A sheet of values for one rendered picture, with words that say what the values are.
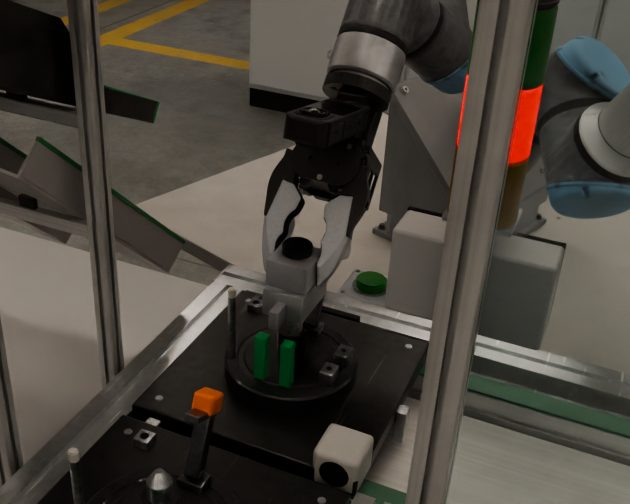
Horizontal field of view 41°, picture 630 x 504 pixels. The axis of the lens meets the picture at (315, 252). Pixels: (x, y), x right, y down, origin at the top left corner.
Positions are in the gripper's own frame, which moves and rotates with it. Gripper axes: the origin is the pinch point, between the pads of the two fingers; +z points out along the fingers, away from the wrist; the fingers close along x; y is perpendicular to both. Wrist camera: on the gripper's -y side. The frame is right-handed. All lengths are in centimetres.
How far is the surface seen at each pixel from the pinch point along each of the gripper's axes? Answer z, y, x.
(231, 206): -14, 55, 33
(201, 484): 21.1, -8.7, -1.1
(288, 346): 7.7, 0.8, -1.7
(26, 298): 11, 25, 45
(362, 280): -3.5, 24.6, -0.6
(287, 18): -146, 271, 136
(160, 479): 20.7, -15.7, -0.5
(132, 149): -61, 246, 175
